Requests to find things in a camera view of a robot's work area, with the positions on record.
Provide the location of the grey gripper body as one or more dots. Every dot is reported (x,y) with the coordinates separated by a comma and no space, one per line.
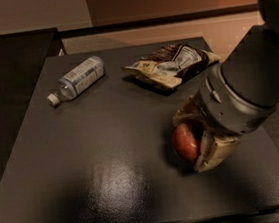
(230,106)

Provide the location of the clear plastic water bottle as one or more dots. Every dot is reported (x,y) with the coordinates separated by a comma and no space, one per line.
(75,82)

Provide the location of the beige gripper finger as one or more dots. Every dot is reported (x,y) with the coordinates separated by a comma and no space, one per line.
(214,150)
(190,110)

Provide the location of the crumpled snack chip bag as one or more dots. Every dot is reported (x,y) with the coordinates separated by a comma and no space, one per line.
(170,66)

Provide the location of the red apple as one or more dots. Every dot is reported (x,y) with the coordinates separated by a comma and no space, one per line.
(187,140)

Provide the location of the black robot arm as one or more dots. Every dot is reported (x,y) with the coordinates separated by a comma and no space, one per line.
(252,69)

